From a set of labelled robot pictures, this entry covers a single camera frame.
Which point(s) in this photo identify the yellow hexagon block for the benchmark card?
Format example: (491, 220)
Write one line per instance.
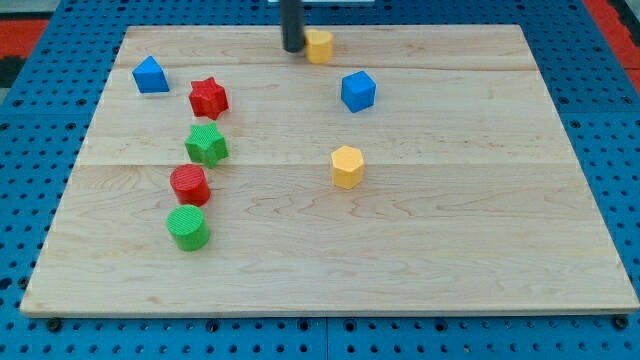
(347, 167)

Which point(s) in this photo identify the blue cube block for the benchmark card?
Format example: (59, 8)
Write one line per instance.
(358, 91)

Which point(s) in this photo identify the wooden board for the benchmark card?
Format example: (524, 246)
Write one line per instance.
(472, 201)

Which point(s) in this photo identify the green star block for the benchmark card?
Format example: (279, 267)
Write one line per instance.
(206, 145)

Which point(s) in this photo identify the red cylinder block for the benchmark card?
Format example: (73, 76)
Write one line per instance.
(190, 185)

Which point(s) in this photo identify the yellow heart block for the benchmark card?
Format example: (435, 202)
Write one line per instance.
(319, 46)

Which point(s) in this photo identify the red star block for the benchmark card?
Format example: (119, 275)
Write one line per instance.
(208, 98)

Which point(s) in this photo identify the green cylinder block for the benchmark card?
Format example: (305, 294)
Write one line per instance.
(188, 228)

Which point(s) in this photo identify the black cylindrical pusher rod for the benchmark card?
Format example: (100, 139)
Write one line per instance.
(292, 25)

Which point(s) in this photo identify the blue triangular prism block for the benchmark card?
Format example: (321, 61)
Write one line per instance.
(149, 77)

